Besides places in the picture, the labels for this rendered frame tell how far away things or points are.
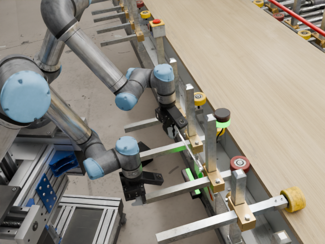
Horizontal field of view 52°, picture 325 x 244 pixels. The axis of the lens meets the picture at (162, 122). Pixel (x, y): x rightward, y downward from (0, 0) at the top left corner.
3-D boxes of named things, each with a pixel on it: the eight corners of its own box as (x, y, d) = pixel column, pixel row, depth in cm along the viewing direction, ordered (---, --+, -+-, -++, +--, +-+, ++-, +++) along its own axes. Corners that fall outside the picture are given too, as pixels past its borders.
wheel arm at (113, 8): (92, 16, 307) (91, 12, 305) (92, 15, 310) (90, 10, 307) (137, 7, 313) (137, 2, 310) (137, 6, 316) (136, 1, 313)
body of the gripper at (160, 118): (169, 112, 150) (167, 90, 142) (181, 121, 144) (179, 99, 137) (155, 119, 147) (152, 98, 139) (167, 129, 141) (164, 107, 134)
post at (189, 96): (191, 164, 171) (185, 88, 140) (189, 160, 174) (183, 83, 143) (197, 163, 171) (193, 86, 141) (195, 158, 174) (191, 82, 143)
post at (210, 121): (209, 200, 151) (207, 119, 120) (206, 194, 153) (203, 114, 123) (216, 198, 151) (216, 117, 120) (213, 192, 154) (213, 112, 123)
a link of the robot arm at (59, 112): (-19, 57, 94) (79, 149, 129) (-15, 74, 86) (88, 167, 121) (15, 33, 95) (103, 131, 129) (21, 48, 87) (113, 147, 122)
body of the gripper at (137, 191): (123, 188, 133) (117, 167, 125) (143, 182, 134) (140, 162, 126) (126, 203, 127) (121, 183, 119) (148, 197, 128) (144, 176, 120)
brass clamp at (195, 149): (192, 155, 156) (191, 147, 152) (183, 136, 166) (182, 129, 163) (204, 151, 156) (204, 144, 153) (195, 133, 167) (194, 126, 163)
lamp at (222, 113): (217, 160, 133) (217, 119, 120) (212, 150, 138) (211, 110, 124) (230, 156, 134) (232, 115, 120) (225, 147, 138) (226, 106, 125)
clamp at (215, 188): (213, 193, 136) (213, 186, 133) (201, 170, 146) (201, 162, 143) (226, 190, 137) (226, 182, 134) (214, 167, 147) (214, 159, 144)
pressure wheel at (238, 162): (234, 189, 140) (235, 171, 132) (226, 175, 146) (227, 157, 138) (251, 184, 141) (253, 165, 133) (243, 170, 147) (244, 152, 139)
